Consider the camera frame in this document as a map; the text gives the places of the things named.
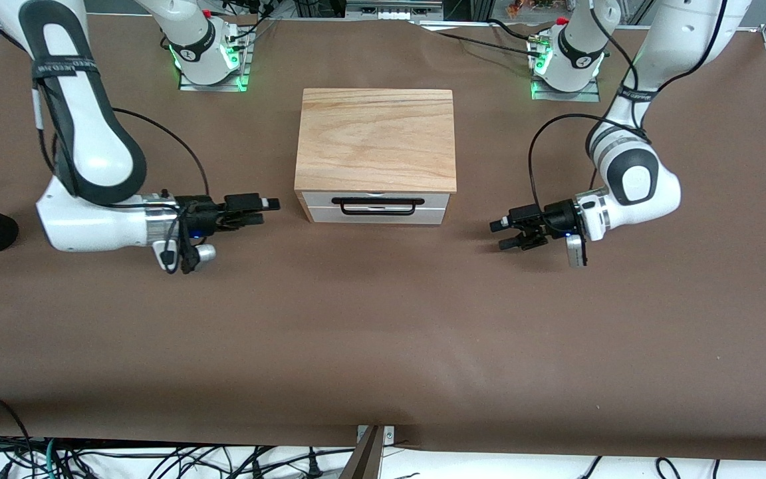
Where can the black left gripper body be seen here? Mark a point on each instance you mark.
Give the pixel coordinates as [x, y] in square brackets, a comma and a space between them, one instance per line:
[556, 215]

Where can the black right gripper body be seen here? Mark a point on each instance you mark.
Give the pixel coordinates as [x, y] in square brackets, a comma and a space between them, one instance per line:
[205, 214]

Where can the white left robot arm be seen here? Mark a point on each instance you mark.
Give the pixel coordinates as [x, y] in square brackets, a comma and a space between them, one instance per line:
[636, 176]

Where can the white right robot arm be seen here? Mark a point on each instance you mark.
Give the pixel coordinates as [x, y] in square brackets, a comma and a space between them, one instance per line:
[90, 133]

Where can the wooden drawer cabinet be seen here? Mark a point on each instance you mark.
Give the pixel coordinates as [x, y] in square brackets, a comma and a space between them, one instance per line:
[376, 140]

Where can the brown paper table cover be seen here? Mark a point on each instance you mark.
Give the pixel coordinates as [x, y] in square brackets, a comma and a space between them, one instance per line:
[383, 332]

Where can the silver equipment box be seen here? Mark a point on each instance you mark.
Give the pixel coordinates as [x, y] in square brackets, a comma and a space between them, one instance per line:
[389, 10]

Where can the dark wooden beam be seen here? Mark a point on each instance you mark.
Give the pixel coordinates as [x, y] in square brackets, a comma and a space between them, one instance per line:
[364, 462]

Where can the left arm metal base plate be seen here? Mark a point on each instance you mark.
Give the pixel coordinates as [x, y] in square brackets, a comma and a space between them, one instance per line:
[566, 96]

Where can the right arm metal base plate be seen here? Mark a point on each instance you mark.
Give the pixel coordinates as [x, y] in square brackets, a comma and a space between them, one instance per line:
[213, 87]

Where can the silver metal bracket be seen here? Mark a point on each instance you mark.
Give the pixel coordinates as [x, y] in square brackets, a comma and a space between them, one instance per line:
[389, 436]

